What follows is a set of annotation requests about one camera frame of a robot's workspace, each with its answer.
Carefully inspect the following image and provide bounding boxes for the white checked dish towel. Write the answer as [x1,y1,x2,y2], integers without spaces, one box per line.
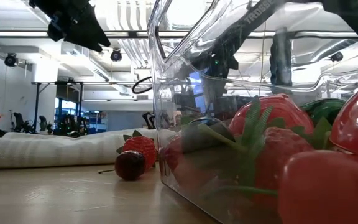
[0,128,160,170]

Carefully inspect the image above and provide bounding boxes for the green toy watermelon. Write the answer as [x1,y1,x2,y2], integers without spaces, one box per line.
[299,98,347,127]

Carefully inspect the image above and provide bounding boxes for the black toy cherry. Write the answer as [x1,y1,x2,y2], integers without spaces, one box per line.
[97,150,147,182]

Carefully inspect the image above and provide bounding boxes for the black ceiling dome camera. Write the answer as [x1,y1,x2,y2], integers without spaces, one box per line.
[4,52,17,67]
[330,51,344,63]
[110,48,123,62]

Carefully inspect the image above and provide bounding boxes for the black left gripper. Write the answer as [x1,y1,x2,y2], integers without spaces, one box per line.
[28,0,112,53]

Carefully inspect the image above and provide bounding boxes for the long ceiling light strip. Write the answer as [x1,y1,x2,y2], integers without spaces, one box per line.
[0,30,155,39]

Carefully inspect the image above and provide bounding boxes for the black right camera cable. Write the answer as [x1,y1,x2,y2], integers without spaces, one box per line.
[131,75,154,95]

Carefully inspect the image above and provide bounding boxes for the green cactus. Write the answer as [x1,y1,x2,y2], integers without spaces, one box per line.
[270,30,293,95]

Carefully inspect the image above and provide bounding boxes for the black background station frame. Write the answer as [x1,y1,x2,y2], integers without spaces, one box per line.
[31,80,136,134]

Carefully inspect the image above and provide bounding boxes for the clear plastic tupperware container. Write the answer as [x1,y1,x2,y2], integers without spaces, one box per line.
[146,0,358,224]

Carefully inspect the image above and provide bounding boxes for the bright red toy cherry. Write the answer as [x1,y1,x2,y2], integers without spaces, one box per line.
[277,149,358,224]

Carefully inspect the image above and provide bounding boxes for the toy strawberry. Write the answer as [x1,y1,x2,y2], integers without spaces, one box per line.
[239,96,316,200]
[116,129,158,171]
[159,133,198,190]

